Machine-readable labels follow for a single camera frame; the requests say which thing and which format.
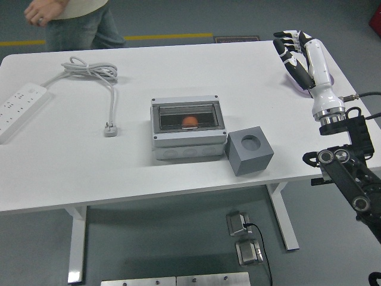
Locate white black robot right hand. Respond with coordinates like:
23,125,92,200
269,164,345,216
273,29,346,116

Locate person's right hand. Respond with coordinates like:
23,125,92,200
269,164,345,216
23,0,65,27

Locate transparent hinged box lid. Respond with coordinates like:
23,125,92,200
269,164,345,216
157,104,217,130

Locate grey cube battery holder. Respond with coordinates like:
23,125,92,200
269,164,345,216
225,126,274,177

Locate grey plastic junction box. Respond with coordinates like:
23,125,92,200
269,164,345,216
150,94,229,161

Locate purple shallow tray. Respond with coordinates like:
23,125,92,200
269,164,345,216
285,73,336,98

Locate person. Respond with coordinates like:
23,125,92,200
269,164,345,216
44,0,126,51

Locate red object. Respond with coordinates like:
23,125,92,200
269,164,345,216
368,5,381,30

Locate dark floor mat with text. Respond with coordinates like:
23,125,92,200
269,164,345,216
213,35,261,45

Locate white power strip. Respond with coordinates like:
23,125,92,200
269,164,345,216
0,82,51,146

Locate yellow floor tape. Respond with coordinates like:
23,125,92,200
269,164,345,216
0,32,214,47

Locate white table right leg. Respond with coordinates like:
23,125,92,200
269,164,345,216
266,181,300,251

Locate white table leg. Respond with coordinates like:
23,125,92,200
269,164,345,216
64,204,88,284
266,181,300,251

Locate small metal floor socket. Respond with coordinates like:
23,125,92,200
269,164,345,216
226,210,253,238

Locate large metal floor socket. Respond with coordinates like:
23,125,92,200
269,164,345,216
235,238,264,266

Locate metal plate with screws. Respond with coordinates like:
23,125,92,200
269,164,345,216
176,271,250,286

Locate white table left leg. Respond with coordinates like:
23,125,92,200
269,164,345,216
64,204,88,284

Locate wide metal plate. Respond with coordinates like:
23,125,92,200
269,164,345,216
100,276,176,286

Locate white power cable with plug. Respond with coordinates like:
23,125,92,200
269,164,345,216
41,56,120,138

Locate black floor cable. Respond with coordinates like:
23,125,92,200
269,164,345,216
242,222,273,286

